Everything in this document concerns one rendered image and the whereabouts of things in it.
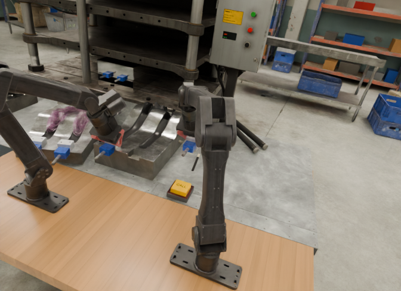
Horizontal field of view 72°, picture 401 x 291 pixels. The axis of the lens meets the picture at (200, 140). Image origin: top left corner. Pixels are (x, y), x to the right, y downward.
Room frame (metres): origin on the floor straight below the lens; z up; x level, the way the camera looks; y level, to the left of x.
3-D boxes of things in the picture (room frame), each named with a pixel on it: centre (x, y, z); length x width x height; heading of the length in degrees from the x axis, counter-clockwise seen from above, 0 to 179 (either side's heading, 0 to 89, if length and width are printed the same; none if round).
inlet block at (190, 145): (0.91, 0.04, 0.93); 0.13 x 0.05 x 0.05; 167
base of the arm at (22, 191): (0.67, 0.51, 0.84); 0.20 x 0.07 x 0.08; 74
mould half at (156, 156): (1.12, 0.23, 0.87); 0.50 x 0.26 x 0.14; 167
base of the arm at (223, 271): (0.51, -0.07, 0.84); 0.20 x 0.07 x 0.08; 74
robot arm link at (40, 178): (0.68, 0.50, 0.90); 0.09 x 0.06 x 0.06; 44
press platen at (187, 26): (2.11, 0.59, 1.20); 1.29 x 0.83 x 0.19; 77
